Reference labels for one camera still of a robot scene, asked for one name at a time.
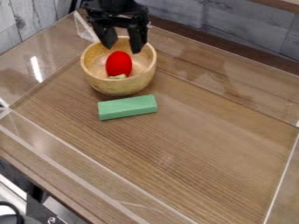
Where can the black metal table bracket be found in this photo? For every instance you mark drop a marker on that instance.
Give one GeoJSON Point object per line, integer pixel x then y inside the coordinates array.
{"type": "Point", "coordinates": [40, 212]}

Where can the clear acrylic corner bracket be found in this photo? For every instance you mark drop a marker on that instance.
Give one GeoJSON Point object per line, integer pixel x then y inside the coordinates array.
{"type": "Point", "coordinates": [84, 30]}

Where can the red strawberry toy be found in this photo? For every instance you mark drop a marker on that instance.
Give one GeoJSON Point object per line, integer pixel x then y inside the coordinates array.
{"type": "Point", "coordinates": [119, 64]}

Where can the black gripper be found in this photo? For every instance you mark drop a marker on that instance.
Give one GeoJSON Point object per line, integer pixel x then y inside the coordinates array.
{"type": "Point", "coordinates": [118, 13]}

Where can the green rectangular block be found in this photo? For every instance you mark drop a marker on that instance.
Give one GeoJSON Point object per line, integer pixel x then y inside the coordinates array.
{"type": "Point", "coordinates": [131, 106]}

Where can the wooden bowl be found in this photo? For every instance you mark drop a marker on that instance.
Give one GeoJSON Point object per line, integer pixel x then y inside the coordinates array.
{"type": "Point", "coordinates": [120, 85]}

